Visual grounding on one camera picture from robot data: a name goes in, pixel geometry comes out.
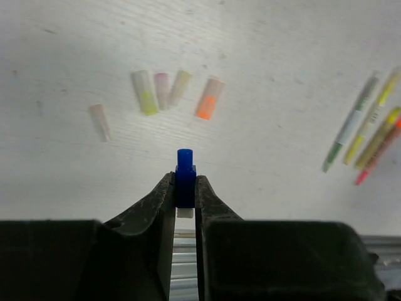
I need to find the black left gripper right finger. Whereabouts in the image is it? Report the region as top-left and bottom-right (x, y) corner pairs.
(195, 176), (386, 300)

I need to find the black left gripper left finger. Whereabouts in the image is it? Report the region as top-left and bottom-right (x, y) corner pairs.
(1, 172), (175, 300)

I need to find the blue pen cap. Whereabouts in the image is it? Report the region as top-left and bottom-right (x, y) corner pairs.
(175, 149), (197, 219)

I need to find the red gel pen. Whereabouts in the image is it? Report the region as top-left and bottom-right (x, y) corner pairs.
(355, 169), (371, 186)

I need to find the clear yellow highlighter cap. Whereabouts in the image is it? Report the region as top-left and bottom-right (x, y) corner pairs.
(131, 70), (159, 115)

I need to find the clear orange highlighter cap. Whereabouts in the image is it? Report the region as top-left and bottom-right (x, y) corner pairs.
(195, 78), (225, 120)

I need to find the clear red pen cap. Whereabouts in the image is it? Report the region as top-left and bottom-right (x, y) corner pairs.
(154, 73), (169, 110)

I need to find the yellow highlighter pen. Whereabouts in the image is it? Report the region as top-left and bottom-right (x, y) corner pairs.
(355, 107), (400, 170)

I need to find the orange highlighter pen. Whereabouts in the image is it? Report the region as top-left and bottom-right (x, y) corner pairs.
(365, 119), (400, 173)

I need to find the yellow gel pen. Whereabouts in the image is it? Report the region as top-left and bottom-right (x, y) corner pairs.
(343, 66), (400, 165)

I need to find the green gel pen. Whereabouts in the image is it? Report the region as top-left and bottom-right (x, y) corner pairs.
(322, 71), (378, 172)

